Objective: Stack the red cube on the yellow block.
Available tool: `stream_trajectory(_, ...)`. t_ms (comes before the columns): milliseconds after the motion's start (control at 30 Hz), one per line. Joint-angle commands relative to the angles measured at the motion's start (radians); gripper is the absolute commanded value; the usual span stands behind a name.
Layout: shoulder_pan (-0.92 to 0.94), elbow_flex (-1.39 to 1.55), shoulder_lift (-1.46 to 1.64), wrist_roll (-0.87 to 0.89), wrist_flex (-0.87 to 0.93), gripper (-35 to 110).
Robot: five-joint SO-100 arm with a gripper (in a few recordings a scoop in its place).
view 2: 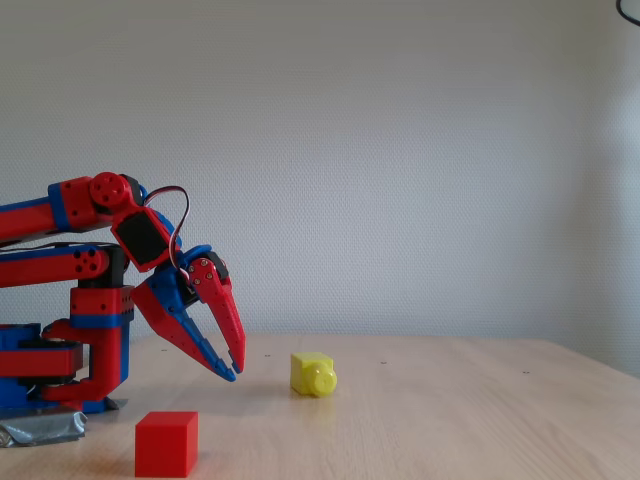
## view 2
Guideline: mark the blue gripper, black servo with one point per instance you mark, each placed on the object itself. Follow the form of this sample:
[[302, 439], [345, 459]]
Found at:
[[167, 295]]

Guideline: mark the red cube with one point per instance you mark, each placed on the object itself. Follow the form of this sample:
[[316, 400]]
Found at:
[[165, 445]]

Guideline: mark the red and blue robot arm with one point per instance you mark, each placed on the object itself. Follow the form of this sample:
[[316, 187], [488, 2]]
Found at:
[[30, 212]]

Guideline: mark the blue robot arm base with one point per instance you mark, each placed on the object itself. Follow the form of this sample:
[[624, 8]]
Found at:
[[15, 335]]

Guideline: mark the yellow block with round knob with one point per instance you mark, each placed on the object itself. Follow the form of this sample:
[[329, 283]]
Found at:
[[305, 372]]

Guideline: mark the grey duct tape piece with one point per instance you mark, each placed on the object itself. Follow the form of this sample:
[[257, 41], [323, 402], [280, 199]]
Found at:
[[45, 425]]

